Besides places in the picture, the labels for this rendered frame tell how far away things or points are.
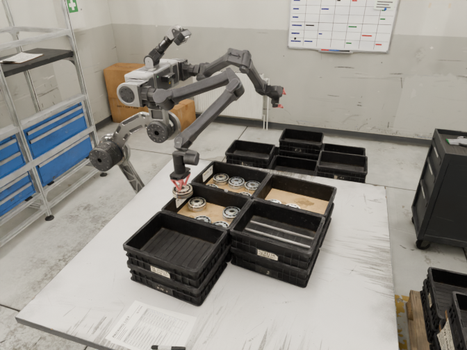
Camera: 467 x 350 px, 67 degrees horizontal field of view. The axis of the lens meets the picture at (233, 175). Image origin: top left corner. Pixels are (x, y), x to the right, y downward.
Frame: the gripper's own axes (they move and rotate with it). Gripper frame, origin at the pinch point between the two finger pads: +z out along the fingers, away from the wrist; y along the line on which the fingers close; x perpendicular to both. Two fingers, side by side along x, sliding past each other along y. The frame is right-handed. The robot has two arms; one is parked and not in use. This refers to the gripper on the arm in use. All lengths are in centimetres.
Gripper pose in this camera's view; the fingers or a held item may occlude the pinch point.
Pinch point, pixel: (181, 186)
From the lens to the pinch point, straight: 182.3
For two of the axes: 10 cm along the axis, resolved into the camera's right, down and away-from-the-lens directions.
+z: 0.2, 8.5, 5.3
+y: 4.1, -4.9, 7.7
